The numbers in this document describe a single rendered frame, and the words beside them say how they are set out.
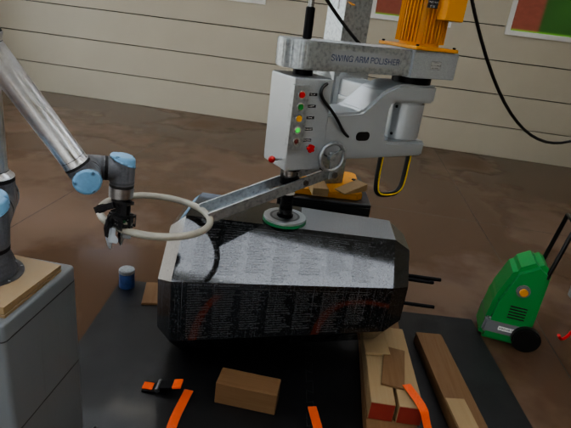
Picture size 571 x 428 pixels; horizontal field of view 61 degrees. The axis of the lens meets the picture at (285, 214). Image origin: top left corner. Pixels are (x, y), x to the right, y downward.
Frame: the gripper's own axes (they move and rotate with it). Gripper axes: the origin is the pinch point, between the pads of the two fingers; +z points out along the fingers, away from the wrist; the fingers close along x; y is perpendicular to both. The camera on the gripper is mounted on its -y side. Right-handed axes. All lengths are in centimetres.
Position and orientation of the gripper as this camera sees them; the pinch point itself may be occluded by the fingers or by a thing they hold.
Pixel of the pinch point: (114, 243)
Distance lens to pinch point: 203.9
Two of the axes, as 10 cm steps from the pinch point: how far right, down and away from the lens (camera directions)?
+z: -1.8, 9.2, 3.4
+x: 4.9, -2.2, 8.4
